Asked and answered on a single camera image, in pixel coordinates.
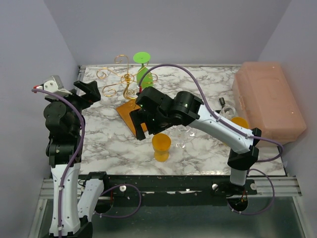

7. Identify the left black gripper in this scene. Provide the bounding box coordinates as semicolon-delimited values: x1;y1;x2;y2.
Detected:
47;80;100;135

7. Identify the orange wine glass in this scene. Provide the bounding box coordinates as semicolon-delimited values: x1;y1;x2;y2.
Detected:
152;133;171;162
228;117;249;129

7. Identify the clear wine glass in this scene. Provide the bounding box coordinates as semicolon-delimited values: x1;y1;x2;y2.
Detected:
174;125;191;148
187;127;197;137

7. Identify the green wine glass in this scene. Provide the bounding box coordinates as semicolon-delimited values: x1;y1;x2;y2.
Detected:
133;52;153;89

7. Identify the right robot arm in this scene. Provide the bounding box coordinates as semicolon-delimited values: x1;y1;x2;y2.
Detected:
130;87;262;194

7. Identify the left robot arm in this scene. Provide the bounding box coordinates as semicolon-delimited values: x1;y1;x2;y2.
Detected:
44;80;110;238

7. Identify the wooden rack base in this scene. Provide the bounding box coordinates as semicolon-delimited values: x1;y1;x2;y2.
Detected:
116;99;140;136

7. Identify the orange wine glass on table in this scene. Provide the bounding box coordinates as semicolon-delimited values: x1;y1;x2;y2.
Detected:
228;117;249;129

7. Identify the black cylinder piece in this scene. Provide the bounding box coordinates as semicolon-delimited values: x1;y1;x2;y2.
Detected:
216;97;226;114

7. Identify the clear glass on table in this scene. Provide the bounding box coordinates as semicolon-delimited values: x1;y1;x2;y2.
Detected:
219;105;237;119

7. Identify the pink plastic storage box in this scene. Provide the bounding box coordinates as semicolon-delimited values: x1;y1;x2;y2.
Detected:
232;61;307;145

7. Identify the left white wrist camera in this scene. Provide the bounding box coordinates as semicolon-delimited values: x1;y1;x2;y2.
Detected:
33;75;72;97

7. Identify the gold wire glass rack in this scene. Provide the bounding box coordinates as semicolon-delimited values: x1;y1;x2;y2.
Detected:
96;54;159;100

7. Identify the black mounting rail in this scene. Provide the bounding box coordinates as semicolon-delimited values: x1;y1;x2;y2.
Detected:
79;173;258;208

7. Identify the aluminium frame rail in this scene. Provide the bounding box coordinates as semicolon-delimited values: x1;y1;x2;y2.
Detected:
39;178;54;199

